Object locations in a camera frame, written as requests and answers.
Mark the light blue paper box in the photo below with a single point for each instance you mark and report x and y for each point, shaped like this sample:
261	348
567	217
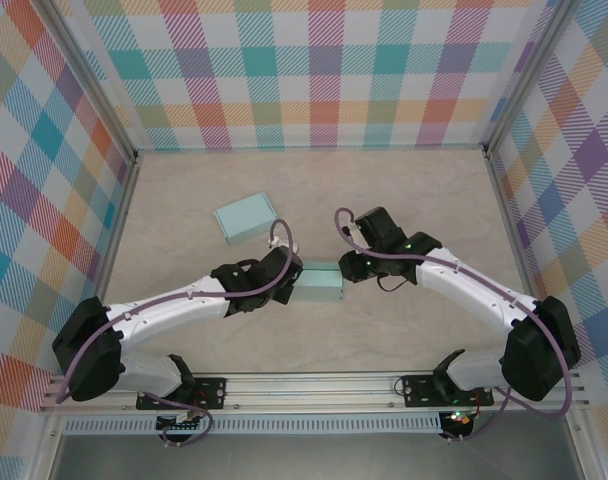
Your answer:
319	282
244	217

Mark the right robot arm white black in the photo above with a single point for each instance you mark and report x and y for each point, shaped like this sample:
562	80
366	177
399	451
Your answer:
474	290

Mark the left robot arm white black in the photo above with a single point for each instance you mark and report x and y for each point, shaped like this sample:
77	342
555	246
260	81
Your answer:
169	312

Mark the left controller board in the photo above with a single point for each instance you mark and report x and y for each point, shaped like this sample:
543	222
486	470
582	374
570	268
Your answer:
179	425

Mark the controller board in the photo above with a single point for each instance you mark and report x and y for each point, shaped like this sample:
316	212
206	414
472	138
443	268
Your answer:
179	425
459	419

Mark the grey metal panel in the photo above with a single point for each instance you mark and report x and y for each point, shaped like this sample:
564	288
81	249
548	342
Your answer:
309	460

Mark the right controller board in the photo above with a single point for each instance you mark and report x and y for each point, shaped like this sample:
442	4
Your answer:
459	419

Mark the aluminium mounting rail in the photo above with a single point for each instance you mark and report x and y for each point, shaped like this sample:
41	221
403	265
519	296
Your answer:
309	390

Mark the right aluminium side rail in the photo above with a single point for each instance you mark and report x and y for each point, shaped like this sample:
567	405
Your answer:
504	200

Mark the aluminium side rail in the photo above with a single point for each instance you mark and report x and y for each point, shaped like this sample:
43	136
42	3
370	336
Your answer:
504	200
124	200

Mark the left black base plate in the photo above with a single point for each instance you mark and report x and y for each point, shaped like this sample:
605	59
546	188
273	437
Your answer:
211	392

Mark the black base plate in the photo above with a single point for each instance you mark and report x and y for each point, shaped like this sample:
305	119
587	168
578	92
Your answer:
211	392
419	392

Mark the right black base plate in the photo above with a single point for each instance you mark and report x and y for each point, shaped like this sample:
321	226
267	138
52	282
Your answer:
419	392

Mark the left aluminium side rail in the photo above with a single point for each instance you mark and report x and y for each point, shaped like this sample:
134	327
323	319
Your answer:
124	200

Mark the right aluminium frame post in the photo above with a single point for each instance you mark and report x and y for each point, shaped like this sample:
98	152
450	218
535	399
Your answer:
526	75

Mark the aluminium frame post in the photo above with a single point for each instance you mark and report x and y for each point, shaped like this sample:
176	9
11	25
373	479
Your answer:
526	75
96	75

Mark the left aluminium frame post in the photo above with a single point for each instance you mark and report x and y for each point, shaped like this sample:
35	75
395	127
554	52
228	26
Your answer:
96	75

